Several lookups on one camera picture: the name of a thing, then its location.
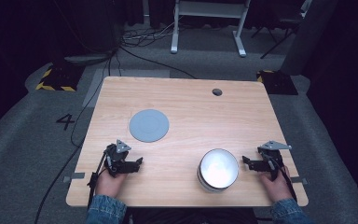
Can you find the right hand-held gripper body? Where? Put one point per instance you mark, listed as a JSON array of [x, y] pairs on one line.
[[272, 155]]

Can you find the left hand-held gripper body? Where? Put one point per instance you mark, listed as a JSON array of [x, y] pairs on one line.
[[115, 158]]

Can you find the person's left hand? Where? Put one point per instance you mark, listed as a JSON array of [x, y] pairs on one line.
[[108, 184]]

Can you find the person's right hand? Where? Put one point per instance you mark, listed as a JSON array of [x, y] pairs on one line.
[[274, 188]]

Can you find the silver metal bowl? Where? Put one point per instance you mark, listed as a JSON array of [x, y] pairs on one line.
[[218, 169]]

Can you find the grey tape strip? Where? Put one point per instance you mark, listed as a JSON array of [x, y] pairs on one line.
[[299, 180], [74, 176]]

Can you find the grey-blue round plate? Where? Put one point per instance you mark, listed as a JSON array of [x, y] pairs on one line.
[[149, 125]]

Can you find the black yellow striped stand base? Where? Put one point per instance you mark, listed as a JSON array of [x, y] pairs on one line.
[[59, 79]]

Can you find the black folding stand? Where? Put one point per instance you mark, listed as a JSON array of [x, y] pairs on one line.
[[279, 29]]

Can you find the white metal desk frame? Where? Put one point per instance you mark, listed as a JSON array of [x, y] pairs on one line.
[[209, 10]]

